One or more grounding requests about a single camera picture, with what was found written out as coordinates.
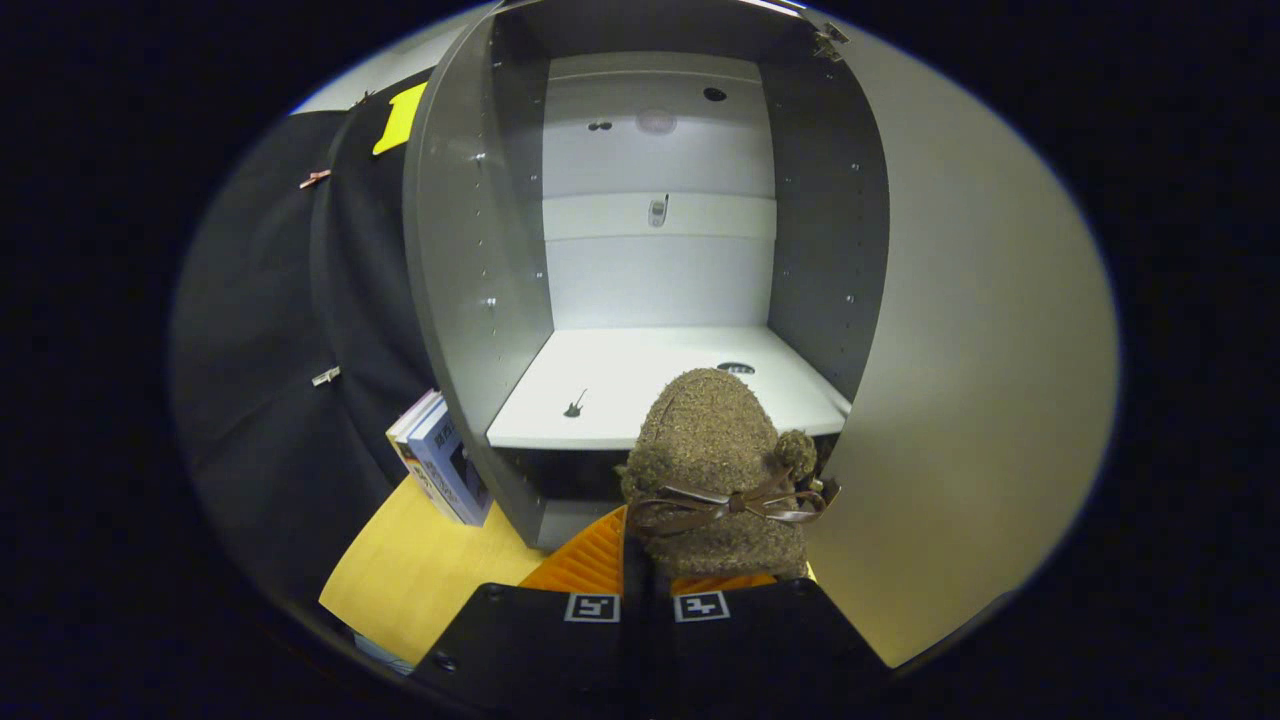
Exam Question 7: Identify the blue book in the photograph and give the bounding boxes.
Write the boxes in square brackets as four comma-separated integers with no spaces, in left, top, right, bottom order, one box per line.
[406,398,493,528]

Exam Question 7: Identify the beige shoe cabinet door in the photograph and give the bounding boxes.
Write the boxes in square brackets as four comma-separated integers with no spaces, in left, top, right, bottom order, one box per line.
[805,10,1119,669]

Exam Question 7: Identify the black backdrop cloth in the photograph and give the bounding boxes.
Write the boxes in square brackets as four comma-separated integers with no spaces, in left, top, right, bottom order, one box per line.
[170,70,441,601]

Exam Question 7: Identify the brown fuzzy shoe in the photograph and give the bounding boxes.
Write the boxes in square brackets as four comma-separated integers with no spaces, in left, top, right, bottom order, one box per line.
[617,367,841,583]

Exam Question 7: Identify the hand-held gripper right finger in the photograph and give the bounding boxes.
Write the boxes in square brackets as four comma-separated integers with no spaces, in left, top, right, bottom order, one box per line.
[650,570,893,713]

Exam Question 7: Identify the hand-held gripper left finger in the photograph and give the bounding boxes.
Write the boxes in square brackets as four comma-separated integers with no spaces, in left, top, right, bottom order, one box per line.
[410,505,651,713]

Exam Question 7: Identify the grey shoe cabinet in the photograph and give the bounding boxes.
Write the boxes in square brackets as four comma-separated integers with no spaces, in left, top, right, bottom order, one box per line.
[402,0,891,553]

